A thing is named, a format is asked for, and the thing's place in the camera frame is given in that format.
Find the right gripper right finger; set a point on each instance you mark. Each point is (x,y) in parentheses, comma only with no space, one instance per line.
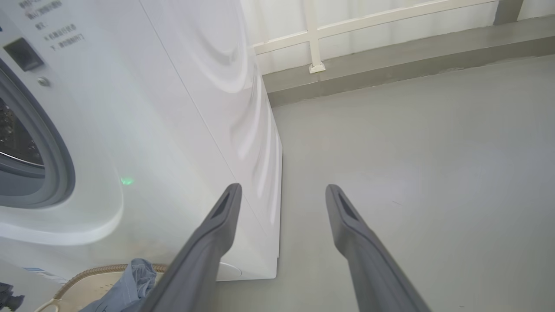
(373,268)

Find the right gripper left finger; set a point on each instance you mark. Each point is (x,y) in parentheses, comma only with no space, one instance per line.
(199,260)

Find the blue printed garment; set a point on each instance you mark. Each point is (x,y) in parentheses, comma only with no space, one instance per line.
(134,281)

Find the cream perforated laundry basket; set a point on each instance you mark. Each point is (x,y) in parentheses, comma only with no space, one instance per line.
(93,279)

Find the white washing machine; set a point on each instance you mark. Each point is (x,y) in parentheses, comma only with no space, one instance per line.
(151,108)

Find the blue energy label sticker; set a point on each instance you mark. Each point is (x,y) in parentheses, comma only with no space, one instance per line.
(39,272)

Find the white metal railing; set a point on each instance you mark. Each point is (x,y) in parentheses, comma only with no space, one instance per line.
(313,43)

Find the printed instruction label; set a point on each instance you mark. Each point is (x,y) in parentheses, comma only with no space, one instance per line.
(56,34)

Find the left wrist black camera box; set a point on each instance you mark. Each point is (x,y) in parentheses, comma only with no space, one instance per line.
(8,299)

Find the grey metal post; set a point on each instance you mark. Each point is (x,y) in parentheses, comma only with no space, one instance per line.
(507,11)

